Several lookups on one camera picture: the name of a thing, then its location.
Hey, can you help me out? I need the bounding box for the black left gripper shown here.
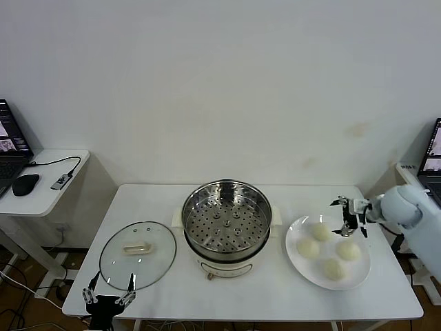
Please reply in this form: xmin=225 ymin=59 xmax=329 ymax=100
xmin=81 ymin=271 xmax=138 ymax=331

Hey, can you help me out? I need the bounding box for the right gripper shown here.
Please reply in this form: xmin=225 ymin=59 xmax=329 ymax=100
xmin=329 ymin=195 xmax=362 ymax=238

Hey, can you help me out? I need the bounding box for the white steamed baozi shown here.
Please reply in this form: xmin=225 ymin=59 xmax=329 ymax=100
xmin=310 ymin=222 xmax=332 ymax=242
xmin=322 ymin=258 xmax=346 ymax=281
xmin=336 ymin=240 xmax=362 ymax=261
xmin=296 ymin=237 xmax=320 ymax=259

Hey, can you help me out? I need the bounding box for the black computer mouse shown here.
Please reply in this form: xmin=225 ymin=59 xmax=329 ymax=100
xmin=12 ymin=173 xmax=41 ymax=197

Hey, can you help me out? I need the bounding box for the stainless steel steamer basket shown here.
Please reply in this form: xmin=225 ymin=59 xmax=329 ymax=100
xmin=171 ymin=179 xmax=283 ymax=261

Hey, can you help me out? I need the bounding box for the white round plate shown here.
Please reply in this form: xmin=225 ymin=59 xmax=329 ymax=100
xmin=285 ymin=214 xmax=372 ymax=291

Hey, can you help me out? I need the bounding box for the black open laptop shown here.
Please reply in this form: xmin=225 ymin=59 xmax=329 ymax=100
xmin=0 ymin=99 xmax=35 ymax=199
xmin=416 ymin=118 xmax=441 ymax=204

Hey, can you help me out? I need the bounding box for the cream electric cooker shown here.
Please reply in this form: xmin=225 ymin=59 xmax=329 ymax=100
xmin=182 ymin=225 xmax=280 ymax=282

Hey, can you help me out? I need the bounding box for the round glass lid cream handle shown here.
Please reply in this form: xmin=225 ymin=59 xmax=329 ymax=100
xmin=99 ymin=221 xmax=178 ymax=291

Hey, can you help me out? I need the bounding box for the white cable bundle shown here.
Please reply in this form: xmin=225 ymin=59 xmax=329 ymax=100
xmin=143 ymin=319 xmax=204 ymax=331

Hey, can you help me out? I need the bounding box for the white floor cable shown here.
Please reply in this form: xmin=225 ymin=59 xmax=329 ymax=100
xmin=0 ymin=270 xmax=61 ymax=308

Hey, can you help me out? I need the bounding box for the grey usb hub with cable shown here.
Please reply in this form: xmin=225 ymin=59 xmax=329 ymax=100
xmin=24 ymin=155 xmax=82 ymax=191

